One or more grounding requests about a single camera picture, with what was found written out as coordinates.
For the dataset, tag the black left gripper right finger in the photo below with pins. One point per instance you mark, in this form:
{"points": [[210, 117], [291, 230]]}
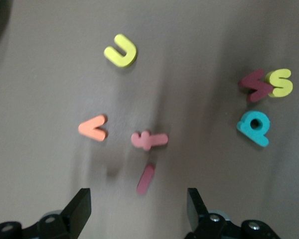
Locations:
{"points": [[196, 214]]}

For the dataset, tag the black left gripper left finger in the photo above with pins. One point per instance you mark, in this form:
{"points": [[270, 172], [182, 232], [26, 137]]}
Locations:
{"points": [[76, 214]]}

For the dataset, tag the dark red foam letter l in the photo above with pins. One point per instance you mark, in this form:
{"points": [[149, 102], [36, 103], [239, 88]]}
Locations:
{"points": [[145, 179]]}

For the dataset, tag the orange foam letter v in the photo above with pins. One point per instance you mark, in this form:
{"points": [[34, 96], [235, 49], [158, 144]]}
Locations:
{"points": [[86, 129]]}

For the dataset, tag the pink foam letter f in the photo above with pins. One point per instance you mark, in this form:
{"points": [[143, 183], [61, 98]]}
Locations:
{"points": [[145, 140]]}

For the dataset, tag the teal foam letter p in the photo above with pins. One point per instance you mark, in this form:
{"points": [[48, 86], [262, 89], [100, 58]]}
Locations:
{"points": [[245, 127]]}

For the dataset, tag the dark red foam letter w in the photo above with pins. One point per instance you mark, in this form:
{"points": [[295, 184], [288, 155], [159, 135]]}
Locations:
{"points": [[261, 89]]}

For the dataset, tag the yellow foam letter s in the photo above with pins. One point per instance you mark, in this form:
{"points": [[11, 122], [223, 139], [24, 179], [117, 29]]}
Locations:
{"points": [[280, 83]]}

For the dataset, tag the yellow foam letter u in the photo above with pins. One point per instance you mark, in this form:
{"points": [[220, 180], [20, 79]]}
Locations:
{"points": [[124, 59]]}

